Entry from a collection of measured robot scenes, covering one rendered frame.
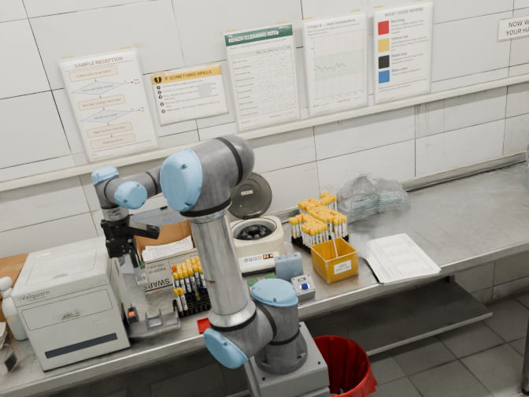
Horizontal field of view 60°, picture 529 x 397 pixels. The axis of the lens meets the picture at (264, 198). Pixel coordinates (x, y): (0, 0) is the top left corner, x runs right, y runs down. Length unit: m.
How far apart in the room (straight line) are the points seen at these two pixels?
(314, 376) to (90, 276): 0.72
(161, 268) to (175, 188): 0.90
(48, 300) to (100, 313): 0.16
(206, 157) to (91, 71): 1.05
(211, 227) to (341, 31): 1.31
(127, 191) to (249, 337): 0.50
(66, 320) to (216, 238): 0.73
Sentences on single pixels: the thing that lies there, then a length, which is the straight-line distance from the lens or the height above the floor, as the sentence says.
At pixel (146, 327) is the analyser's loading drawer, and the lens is 1.63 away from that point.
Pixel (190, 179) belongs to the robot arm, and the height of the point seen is 1.56.
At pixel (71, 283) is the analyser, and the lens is 1.51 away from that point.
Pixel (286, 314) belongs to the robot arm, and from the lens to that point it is 1.18.
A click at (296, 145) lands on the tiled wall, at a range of 2.11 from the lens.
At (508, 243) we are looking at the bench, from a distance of 2.00.
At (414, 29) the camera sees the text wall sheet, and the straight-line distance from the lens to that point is 2.25.
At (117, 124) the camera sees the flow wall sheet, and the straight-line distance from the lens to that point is 1.96.
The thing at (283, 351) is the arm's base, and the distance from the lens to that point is 1.26.
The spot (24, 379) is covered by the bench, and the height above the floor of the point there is 0.87.
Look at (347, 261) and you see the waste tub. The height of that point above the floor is 0.95.
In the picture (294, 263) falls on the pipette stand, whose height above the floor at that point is 0.95.
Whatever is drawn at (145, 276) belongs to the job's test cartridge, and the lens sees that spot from 1.51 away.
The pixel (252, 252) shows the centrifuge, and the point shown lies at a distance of 1.83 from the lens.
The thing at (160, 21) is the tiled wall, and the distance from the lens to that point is 1.93.
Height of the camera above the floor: 1.85
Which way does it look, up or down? 23 degrees down
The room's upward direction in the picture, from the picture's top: 9 degrees counter-clockwise
